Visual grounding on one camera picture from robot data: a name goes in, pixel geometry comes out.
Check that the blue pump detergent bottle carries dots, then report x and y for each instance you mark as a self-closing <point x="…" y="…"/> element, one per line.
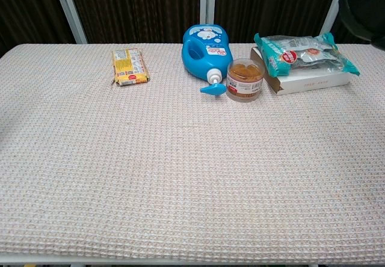
<point x="198" y="50"/>

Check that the teal snack bag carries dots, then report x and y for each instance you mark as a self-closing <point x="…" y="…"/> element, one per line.
<point x="303" y="55"/>

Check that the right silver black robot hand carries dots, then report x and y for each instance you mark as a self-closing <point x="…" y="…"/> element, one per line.
<point x="379" y="45"/>

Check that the flat white cardboard box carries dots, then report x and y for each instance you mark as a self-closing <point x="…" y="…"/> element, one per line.
<point x="300" y="82"/>

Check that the beige waffle-weave tablecloth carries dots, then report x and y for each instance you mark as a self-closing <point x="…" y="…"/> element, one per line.
<point x="180" y="173"/>

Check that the yellow snack packet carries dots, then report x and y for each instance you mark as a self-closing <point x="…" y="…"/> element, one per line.
<point x="130" y="67"/>

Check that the clear jar with orange contents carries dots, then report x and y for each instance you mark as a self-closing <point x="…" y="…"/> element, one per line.
<point x="245" y="80"/>

